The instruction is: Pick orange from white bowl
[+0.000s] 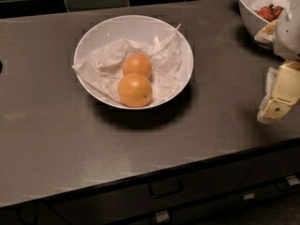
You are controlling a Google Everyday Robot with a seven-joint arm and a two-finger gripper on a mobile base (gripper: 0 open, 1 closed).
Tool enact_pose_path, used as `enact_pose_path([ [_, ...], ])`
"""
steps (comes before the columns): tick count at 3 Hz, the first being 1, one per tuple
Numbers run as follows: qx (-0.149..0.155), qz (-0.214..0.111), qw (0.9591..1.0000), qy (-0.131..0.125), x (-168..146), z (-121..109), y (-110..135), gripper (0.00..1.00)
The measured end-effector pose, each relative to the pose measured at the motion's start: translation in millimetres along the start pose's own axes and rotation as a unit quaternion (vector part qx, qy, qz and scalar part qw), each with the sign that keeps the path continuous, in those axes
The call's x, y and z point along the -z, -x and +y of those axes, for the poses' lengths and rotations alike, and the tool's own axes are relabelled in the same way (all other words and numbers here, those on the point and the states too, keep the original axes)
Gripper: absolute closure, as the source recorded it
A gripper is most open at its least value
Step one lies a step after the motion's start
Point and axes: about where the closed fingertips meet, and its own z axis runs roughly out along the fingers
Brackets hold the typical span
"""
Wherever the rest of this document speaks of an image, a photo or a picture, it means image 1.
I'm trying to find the white crumpled paper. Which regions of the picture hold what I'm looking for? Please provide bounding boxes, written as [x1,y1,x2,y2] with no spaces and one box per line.
[72,29,183,106]

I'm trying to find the orange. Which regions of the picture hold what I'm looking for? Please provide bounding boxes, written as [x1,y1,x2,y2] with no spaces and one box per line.
[122,53,152,79]
[117,73,153,108]

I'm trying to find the white bowl with strawberries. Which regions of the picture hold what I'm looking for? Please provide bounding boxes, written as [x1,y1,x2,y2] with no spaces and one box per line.
[238,0,291,38]

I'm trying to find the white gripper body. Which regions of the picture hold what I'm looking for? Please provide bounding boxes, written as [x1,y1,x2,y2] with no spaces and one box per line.
[273,0,300,60]

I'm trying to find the large white bowl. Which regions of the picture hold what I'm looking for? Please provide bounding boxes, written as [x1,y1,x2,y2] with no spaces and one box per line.
[74,15,194,109]

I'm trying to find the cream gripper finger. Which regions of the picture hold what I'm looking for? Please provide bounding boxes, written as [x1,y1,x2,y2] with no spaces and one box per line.
[257,60,300,124]

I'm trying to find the right dark drawer front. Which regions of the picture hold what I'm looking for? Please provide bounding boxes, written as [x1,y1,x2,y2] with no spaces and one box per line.
[237,146,300,191]

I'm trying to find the dark drawer front with handle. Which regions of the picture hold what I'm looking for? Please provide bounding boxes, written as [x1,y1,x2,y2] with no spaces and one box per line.
[52,158,256,225]

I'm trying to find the red strawberries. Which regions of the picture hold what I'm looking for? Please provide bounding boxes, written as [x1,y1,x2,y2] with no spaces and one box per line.
[257,4,284,22]

